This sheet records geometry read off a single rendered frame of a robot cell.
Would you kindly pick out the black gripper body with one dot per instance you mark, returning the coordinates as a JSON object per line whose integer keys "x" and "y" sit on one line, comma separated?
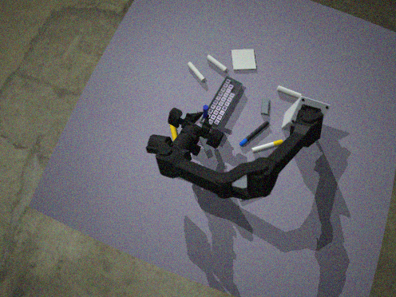
{"x": 193, "y": 131}

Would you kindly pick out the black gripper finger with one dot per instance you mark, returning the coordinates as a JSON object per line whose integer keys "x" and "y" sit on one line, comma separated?
{"x": 194, "y": 116}
{"x": 206, "y": 122}

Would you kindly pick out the black marker with blue cap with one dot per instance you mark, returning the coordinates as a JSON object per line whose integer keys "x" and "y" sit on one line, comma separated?
{"x": 246, "y": 140}

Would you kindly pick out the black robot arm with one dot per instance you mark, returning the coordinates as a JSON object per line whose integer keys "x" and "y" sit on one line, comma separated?
{"x": 173, "y": 160}

